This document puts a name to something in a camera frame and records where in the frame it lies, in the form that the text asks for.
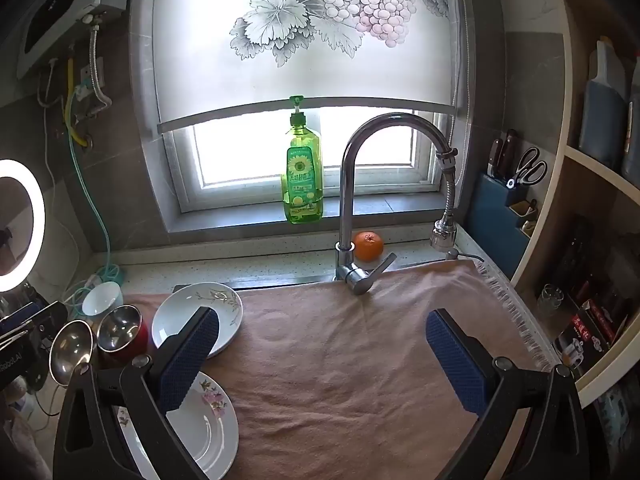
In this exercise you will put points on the white pink-flower plate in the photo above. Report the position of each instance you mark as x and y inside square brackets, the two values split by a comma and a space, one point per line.
[210, 430]

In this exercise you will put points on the blue knife holder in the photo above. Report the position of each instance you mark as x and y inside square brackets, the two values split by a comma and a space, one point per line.
[492, 225]

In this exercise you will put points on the green dish soap bottle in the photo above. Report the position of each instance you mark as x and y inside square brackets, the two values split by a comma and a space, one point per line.
[302, 175]

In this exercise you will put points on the teal round power strip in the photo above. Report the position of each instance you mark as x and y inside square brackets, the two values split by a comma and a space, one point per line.
[111, 275]

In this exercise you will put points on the orange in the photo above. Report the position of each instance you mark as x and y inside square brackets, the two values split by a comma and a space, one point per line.
[368, 246]

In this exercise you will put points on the red printed box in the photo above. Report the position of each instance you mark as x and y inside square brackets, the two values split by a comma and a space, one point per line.
[585, 340]

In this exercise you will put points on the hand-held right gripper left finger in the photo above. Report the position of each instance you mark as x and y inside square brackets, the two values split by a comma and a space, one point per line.
[190, 355]

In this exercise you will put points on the light blue ceramic bowl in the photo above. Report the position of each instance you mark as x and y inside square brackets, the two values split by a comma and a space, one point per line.
[102, 297]

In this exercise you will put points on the white leaf-pattern plate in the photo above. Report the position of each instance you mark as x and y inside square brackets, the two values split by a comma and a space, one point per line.
[176, 310]

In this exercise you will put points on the red steel bowl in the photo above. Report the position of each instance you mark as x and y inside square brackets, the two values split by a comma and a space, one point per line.
[117, 330]

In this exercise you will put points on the glass cup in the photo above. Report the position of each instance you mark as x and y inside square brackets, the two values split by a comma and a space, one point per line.
[550, 300]

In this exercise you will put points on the white window frame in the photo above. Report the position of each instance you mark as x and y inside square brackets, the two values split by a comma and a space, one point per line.
[250, 191]

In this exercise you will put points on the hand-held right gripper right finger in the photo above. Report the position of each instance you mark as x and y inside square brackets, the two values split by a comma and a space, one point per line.
[457, 365]

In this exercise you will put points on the white water heater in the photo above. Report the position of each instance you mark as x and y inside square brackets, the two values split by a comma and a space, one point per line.
[55, 5]

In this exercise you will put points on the chrome faucet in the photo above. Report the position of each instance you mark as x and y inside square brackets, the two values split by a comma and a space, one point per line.
[346, 200]

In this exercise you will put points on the wooden shelf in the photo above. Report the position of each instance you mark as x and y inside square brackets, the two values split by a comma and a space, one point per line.
[600, 166]

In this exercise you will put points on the plain steel bowl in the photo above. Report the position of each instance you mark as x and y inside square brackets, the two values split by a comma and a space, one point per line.
[67, 352]

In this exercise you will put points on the grape print roller blind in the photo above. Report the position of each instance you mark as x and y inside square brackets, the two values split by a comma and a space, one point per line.
[250, 60]

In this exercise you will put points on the dark liquid jug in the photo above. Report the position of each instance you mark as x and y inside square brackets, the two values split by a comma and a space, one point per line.
[600, 120]

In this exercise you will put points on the pink towel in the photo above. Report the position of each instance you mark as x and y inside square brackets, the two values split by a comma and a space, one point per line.
[325, 360]

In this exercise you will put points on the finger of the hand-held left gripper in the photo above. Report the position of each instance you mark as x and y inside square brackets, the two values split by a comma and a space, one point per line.
[35, 315]

